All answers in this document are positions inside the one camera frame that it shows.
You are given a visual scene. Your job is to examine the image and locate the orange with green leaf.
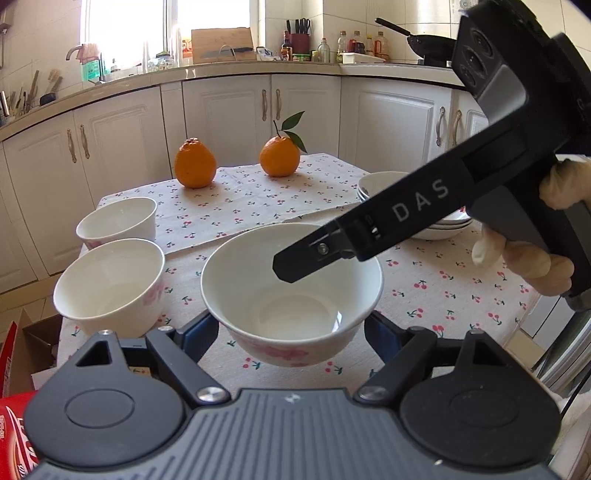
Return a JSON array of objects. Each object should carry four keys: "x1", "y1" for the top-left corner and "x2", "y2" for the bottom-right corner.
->
[{"x1": 259, "y1": 111, "x2": 308, "y2": 177}]

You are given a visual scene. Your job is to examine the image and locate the white plate fruit print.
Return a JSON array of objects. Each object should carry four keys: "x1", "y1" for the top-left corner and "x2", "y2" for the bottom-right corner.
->
[
  {"x1": 358, "y1": 182, "x2": 474, "y2": 234},
  {"x1": 360, "y1": 189, "x2": 467, "y2": 241},
  {"x1": 358, "y1": 171, "x2": 472, "y2": 227}
]

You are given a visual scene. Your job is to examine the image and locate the kitchen window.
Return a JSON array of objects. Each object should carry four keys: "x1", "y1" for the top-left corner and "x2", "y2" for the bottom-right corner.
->
[{"x1": 83, "y1": 0, "x2": 259, "y2": 58}]

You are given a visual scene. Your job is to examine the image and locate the orange with knobbed top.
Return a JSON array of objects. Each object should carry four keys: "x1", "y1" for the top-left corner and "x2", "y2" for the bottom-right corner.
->
[{"x1": 174, "y1": 137, "x2": 217, "y2": 189}]

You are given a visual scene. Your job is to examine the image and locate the person's right hand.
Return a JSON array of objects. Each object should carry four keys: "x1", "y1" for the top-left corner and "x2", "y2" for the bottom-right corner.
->
[{"x1": 471, "y1": 157, "x2": 591, "y2": 297}]

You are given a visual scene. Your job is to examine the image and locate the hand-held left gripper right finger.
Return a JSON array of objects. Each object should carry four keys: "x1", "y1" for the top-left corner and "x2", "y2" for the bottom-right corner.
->
[{"x1": 352, "y1": 310, "x2": 518, "y2": 407}]

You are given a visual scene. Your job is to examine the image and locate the wooden cutting board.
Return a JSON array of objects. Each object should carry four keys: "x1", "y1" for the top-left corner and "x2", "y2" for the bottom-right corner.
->
[{"x1": 191, "y1": 28, "x2": 256, "y2": 64}]

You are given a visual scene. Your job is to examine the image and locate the white bowl pink flowers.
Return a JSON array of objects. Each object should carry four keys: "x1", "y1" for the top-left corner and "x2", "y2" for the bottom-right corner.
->
[
  {"x1": 200, "y1": 223, "x2": 385, "y2": 368},
  {"x1": 52, "y1": 238, "x2": 166, "y2": 339},
  {"x1": 76, "y1": 197, "x2": 158, "y2": 251}
]

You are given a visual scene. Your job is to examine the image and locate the cherry print tablecloth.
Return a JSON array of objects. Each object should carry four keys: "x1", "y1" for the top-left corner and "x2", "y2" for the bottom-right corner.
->
[{"x1": 58, "y1": 154, "x2": 539, "y2": 384}]

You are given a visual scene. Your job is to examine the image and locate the red white carton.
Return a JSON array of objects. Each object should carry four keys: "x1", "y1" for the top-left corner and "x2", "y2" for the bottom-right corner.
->
[{"x1": 0, "y1": 320, "x2": 19, "y2": 398}]

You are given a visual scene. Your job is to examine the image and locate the cardboard box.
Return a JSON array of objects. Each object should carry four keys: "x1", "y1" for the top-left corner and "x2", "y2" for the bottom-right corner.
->
[{"x1": 9, "y1": 307, "x2": 63, "y2": 395}]

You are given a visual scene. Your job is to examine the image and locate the glass jar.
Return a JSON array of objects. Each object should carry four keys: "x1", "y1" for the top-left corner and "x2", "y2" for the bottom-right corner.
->
[{"x1": 148, "y1": 52, "x2": 177, "y2": 73}]

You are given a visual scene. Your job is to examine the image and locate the utensil rack with utensils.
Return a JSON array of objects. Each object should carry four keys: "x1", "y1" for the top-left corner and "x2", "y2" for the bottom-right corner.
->
[{"x1": 0, "y1": 69, "x2": 64, "y2": 123}]

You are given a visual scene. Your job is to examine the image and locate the red printed box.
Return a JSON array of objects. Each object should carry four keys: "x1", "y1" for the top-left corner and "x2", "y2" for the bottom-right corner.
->
[{"x1": 0, "y1": 390, "x2": 47, "y2": 480}]

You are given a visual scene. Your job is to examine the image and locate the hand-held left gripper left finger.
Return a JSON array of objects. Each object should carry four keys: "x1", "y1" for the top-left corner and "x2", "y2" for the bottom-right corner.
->
[{"x1": 65, "y1": 310, "x2": 232, "y2": 407}]

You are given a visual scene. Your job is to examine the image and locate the black wok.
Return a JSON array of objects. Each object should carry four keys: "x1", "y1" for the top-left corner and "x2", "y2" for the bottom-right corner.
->
[{"x1": 375, "y1": 17, "x2": 459, "y2": 60}]

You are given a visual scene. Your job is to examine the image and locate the red knife block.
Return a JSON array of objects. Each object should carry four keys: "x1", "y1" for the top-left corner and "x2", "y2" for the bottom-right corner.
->
[{"x1": 285, "y1": 18, "x2": 312, "y2": 55}]

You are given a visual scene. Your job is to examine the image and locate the metal faucet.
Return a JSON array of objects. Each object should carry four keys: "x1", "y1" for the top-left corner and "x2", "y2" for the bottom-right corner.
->
[{"x1": 65, "y1": 45, "x2": 105, "y2": 86}]

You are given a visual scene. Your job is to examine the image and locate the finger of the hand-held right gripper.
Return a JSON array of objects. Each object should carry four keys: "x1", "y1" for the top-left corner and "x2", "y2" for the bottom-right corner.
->
[{"x1": 272, "y1": 225, "x2": 358, "y2": 284}]

